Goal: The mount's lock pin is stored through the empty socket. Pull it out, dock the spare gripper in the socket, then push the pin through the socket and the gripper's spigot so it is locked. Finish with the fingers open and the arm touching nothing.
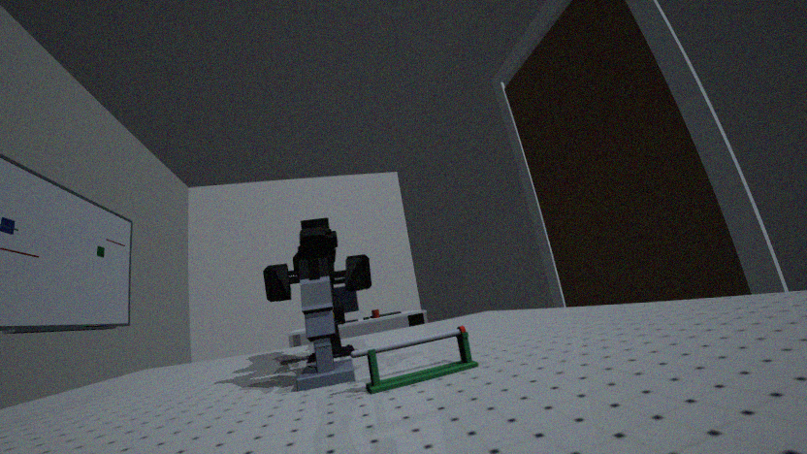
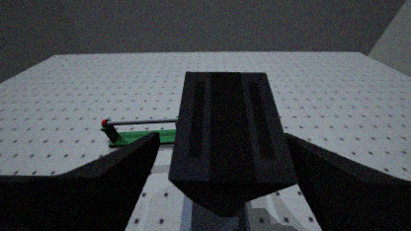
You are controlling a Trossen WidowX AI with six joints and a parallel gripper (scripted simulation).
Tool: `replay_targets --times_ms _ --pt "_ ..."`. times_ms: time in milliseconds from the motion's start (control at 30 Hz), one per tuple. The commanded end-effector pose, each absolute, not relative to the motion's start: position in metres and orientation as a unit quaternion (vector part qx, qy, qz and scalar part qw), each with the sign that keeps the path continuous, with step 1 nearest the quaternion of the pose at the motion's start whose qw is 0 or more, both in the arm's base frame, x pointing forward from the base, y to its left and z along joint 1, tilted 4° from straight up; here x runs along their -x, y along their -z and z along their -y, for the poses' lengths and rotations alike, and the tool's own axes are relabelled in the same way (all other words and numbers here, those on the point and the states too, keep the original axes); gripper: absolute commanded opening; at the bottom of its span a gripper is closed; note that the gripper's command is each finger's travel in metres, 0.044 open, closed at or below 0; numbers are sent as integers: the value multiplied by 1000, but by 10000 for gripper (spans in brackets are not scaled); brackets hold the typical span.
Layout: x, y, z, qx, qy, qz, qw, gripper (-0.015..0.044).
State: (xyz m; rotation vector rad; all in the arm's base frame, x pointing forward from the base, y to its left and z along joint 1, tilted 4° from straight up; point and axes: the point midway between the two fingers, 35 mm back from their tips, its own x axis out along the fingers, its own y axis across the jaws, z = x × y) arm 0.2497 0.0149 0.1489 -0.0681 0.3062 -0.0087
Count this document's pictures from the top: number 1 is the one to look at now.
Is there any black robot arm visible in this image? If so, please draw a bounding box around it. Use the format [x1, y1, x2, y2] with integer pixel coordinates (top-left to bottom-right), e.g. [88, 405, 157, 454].
[293, 217, 345, 355]

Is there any grey pin with red cap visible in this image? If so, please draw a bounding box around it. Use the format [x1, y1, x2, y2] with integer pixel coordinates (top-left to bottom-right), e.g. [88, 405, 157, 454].
[350, 326, 466, 358]

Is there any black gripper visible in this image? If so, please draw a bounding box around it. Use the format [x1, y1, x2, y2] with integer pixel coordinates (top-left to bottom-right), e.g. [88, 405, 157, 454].
[263, 254, 371, 302]

